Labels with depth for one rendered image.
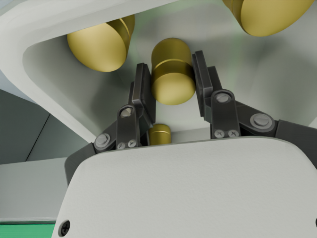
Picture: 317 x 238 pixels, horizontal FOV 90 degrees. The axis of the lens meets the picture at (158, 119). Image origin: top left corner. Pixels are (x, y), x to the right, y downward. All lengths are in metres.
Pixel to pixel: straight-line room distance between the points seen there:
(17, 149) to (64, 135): 0.18
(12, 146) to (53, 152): 0.15
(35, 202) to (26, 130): 0.53
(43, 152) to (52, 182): 0.45
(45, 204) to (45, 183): 0.05
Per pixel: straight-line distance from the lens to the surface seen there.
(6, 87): 0.60
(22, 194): 0.48
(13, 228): 0.49
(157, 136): 0.22
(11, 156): 0.88
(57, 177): 0.43
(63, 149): 0.79
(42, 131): 0.96
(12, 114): 0.90
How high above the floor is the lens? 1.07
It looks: 36 degrees down
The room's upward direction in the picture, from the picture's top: 180 degrees counter-clockwise
